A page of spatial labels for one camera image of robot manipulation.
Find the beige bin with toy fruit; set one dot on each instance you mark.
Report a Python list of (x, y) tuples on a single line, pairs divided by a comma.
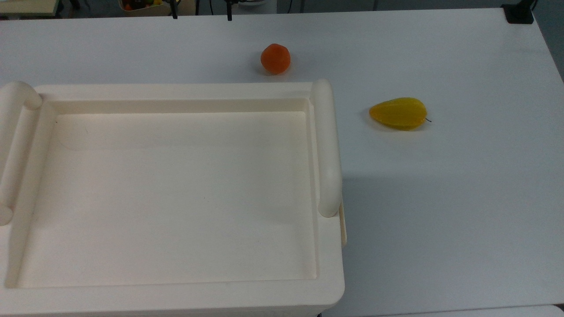
[(145, 6)]

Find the black table clamp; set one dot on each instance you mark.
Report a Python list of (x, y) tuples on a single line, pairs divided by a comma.
[(520, 13)]

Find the black tripod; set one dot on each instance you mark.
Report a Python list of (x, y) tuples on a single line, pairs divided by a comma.
[(173, 9)]

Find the orange toy tangerine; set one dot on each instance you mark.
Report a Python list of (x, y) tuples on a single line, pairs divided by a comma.
[(275, 58)]

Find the yellow toy starfruit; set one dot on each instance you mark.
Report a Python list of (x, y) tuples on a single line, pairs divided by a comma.
[(398, 113)]

